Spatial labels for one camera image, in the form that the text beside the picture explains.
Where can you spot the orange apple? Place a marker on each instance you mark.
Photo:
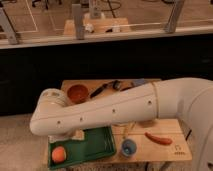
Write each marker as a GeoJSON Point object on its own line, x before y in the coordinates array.
{"type": "Point", "coordinates": [58, 154]}

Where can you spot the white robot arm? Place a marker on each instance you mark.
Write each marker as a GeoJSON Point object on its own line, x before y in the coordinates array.
{"type": "Point", "coordinates": [188, 99]}

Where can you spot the orange bowl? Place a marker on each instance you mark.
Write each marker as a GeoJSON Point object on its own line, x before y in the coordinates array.
{"type": "Point", "coordinates": [78, 93]}

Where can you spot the grey blue sponge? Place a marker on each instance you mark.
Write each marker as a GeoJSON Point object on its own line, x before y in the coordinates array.
{"type": "Point", "coordinates": [138, 82]}

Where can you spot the wooden spoon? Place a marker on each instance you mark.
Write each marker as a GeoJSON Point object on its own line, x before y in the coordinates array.
{"type": "Point", "coordinates": [126, 128]}

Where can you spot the green plastic tray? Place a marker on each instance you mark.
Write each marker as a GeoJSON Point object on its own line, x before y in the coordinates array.
{"type": "Point", "coordinates": [98, 143]}

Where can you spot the background wooden table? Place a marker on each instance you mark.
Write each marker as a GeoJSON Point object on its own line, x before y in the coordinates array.
{"type": "Point", "coordinates": [99, 25]}

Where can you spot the blue cup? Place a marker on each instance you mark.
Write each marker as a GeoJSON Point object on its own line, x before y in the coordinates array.
{"type": "Point", "coordinates": [128, 148]}

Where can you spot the small wooden table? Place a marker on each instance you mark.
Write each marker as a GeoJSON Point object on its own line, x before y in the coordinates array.
{"type": "Point", "coordinates": [147, 150]}

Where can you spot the black handled knife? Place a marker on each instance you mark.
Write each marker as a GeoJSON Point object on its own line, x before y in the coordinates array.
{"type": "Point", "coordinates": [116, 85]}

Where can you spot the middle metal post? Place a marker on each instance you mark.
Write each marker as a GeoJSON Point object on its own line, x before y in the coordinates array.
{"type": "Point", "coordinates": [78, 21]}

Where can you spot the metal post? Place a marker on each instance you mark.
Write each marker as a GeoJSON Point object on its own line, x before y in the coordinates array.
{"type": "Point", "coordinates": [8, 28]}
{"type": "Point", "coordinates": [174, 16]}
{"type": "Point", "coordinates": [78, 21]}

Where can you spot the right metal post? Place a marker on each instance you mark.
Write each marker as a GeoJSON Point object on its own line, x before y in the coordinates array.
{"type": "Point", "coordinates": [174, 16]}

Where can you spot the left metal post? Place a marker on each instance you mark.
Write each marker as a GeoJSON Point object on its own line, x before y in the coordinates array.
{"type": "Point", "coordinates": [8, 28]}

